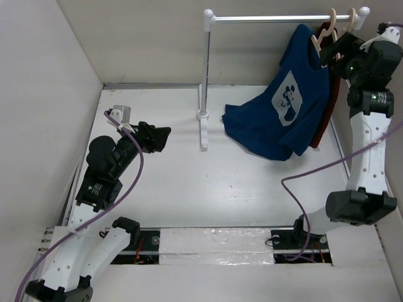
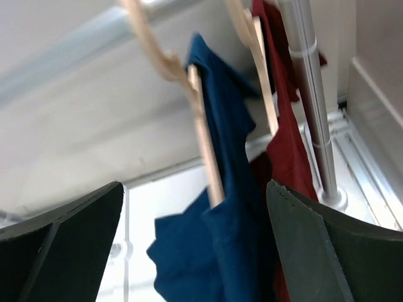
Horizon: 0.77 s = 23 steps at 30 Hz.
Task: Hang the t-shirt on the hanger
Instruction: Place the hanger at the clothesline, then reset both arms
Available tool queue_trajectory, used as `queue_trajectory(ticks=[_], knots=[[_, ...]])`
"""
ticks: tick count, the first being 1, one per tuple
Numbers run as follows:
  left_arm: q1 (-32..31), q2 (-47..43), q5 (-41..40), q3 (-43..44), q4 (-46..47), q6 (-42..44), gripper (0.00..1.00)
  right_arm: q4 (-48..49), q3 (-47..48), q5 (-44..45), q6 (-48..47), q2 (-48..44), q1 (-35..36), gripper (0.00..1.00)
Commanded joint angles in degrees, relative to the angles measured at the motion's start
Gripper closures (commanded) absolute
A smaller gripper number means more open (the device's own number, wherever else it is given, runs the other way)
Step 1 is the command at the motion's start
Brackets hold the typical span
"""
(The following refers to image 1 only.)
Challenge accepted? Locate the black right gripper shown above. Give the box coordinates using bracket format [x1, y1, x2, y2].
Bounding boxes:
[319, 30, 373, 86]

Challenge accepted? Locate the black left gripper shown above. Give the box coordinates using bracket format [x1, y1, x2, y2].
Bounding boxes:
[111, 121, 169, 178]

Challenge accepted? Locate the blue printed t-shirt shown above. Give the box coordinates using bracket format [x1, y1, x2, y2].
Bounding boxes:
[222, 24, 329, 161]

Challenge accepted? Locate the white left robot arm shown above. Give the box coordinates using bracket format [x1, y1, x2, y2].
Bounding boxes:
[24, 121, 171, 301]

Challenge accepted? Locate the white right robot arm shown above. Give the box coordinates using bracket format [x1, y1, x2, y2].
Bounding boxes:
[291, 23, 402, 247]

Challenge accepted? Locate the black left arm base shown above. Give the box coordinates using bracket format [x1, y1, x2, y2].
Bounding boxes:
[111, 228, 161, 265]

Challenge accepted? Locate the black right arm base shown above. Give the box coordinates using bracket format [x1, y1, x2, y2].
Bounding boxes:
[265, 215, 332, 264]

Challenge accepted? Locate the dark red t-shirt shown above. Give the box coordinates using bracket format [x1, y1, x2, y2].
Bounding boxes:
[310, 22, 341, 148]

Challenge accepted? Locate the wooden hanger with shirt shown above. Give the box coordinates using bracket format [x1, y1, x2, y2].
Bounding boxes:
[331, 8, 356, 43]

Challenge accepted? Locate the white clothes rack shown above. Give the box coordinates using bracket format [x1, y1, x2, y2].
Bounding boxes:
[196, 6, 370, 150]

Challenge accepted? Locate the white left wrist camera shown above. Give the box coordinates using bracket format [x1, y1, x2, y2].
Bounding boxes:
[107, 105, 131, 124]

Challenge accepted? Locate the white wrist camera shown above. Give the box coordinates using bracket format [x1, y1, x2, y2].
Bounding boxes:
[360, 22, 402, 52]
[107, 105, 131, 124]

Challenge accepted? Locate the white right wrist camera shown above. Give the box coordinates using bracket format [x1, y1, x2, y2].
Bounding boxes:
[360, 22, 402, 52]

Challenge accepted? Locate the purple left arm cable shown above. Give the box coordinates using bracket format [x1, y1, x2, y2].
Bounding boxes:
[14, 109, 145, 302]

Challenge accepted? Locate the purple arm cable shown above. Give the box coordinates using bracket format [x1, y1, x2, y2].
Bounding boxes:
[280, 21, 403, 260]
[14, 109, 145, 302]

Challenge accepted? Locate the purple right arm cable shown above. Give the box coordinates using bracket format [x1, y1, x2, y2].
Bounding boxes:
[280, 21, 403, 260]

